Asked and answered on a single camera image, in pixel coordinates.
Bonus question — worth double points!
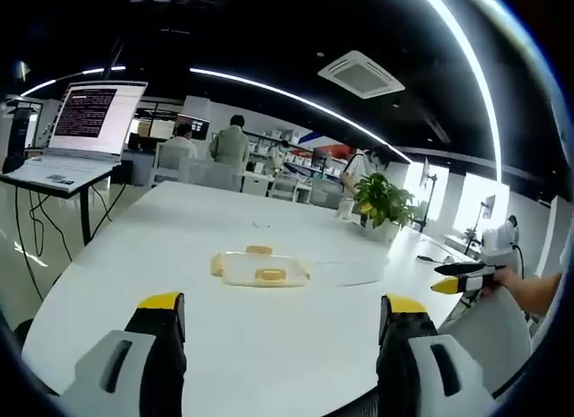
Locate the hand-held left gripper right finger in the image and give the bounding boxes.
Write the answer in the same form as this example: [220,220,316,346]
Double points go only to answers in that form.
[376,293,499,417]

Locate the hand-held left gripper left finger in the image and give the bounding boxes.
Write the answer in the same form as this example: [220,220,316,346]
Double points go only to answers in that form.
[60,292,187,417]

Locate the person's right hand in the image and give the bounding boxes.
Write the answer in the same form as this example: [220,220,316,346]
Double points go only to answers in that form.
[478,269,525,300]

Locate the white chair backrest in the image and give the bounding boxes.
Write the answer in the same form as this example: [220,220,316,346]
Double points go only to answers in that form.
[438,285,534,394]

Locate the green potted plant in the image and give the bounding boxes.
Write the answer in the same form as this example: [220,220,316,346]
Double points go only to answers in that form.
[352,171,423,244]

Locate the clear plastic sheet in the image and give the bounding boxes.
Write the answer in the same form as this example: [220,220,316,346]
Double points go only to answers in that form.
[317,258,387,287]

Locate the clear plastic cup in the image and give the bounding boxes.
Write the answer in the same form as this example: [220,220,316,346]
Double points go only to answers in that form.
[336,198,356,222]

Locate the clear plastic tray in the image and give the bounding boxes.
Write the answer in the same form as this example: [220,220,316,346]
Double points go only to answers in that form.
[210,249,313,289]

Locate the black-legged laptop stand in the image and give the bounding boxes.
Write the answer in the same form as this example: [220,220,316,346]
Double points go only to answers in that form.
[0,165,114,248]

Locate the curved ceiling light strip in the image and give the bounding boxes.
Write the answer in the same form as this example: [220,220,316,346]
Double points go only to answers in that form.
[414,0,504,181]

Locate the ceiling air vent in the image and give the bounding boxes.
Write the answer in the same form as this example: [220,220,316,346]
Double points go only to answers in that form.
[317,49,406,100]

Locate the white open laptop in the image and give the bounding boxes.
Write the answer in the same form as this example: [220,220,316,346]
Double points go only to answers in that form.
[0,80,150,195]

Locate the long ceiling light strip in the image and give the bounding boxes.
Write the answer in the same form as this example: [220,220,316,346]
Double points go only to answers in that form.
[189,66,412,163]

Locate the black standing banner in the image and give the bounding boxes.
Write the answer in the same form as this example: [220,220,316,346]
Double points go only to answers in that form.
[6,98,45,163]

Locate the black hanging cables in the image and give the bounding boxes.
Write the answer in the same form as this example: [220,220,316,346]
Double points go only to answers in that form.
[13,183,113,301]

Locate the dark wall monitor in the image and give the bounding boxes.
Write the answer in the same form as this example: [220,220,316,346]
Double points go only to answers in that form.
[174,115,211,141]

